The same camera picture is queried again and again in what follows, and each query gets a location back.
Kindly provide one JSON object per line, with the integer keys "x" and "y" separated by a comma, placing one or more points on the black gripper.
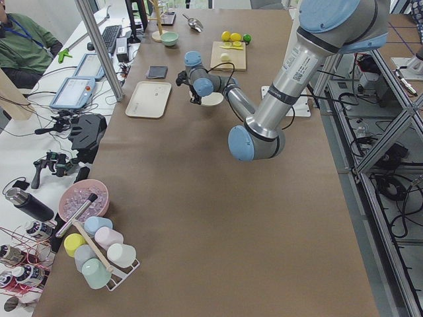
{"x": 193, "y": 92}

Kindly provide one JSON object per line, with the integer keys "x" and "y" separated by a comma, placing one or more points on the grey round plate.
{"x": 213, "y": 99}

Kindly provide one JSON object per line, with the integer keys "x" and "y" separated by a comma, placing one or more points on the white steamed bun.
{"x": 224, "y": 57}

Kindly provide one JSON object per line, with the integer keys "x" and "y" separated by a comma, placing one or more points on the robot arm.
{"x": 325, "y": 28}

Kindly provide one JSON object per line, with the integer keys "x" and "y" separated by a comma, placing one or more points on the cream rabbit tray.
{"x": 149, "y": 100}

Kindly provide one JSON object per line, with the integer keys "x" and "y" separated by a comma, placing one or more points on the bamboo cutting board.
{"x": 238, "y": 58}

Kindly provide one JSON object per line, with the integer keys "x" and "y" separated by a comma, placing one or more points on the grey folded cloth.
{"x": 157, "y": 72}

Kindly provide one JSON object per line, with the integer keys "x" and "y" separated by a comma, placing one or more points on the yellow plastic knife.
{"x": 232, "y": 47}

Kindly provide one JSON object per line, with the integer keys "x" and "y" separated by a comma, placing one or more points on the green bowl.
{"x": 169, "y": 39}

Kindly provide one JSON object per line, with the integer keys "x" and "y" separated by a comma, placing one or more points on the lower whole lemon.
{"x": 226, "y": 36}

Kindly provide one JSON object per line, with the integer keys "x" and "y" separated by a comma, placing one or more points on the whole lemon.
{"x": 235, "y": 37}
{"x": 226, "y": 36}

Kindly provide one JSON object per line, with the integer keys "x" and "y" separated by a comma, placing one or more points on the upper whole lemon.
{"x": 235, "y": 37}

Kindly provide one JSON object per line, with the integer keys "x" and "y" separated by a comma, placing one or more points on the wooden mug tree stand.
{"x": 157, "y": 35}

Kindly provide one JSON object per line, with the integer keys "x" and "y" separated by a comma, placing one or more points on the silver metal scoop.
{"x": 194, "y": 23}

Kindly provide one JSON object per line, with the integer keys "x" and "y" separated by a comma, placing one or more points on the green lime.
{"x": 247, "y": 38}

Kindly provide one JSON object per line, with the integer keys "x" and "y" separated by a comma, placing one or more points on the black keyboard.
{"x": 109, "y": 36}

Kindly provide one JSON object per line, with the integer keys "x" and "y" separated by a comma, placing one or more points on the far teach pendant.
{"x": 90, "y": 66}

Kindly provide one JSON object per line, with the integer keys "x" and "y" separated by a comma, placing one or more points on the teach pendant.
{"x": 90, "y": 66}
{"x": 74, "y": 93}

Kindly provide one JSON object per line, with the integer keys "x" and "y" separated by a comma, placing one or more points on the black plastic stand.
{"x": 86, "y": 132}

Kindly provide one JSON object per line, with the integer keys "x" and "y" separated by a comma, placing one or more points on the near teach pendant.
{"x": 74, "y": 93}

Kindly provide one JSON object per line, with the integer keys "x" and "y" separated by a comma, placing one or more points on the metal scoop black tip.
{"x": 87, "y": 203}

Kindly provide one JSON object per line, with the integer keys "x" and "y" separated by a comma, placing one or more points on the green plastic clamp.
{"x": 63, "y": 54}

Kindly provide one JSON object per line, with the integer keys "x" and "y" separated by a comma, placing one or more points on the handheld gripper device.
{"x": 57, "y": 163}

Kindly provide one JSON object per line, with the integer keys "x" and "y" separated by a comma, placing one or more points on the pink bowl of ice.
{"x": 78, "y": 194}

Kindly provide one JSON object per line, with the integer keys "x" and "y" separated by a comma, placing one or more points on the blue cup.
{"x": 92, "y": 224}

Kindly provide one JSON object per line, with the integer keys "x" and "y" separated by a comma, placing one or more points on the pink cup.
{"x": 105, "y": 237}

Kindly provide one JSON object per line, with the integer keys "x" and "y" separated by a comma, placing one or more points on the white cup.
{"x": 123, "y": 255}

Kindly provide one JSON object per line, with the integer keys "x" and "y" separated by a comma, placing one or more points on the person in green shirt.
{"x": 27, "y": 49}

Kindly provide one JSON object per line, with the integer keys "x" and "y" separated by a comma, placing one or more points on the yellow cup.
{"x": 72, "y": 242}

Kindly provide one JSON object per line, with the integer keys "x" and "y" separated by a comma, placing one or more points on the grey cup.
{"x": 82, "y": 254}

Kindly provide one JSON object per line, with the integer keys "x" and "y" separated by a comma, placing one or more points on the black thermos bottle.
{"x": 29, "y": 204}

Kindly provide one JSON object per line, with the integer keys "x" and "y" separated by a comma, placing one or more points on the mint green cup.
{"x": 95, "y": 273}

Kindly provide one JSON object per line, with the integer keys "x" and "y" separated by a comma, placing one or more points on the aluminium frame post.
{"x": 96, "y": 38}

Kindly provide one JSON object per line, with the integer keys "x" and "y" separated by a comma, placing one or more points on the wooden rack handle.
{"x": 93, "y": 246}

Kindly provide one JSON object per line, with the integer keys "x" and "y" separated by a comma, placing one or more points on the white wire cup rack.
{"x": 119, "y": 274}

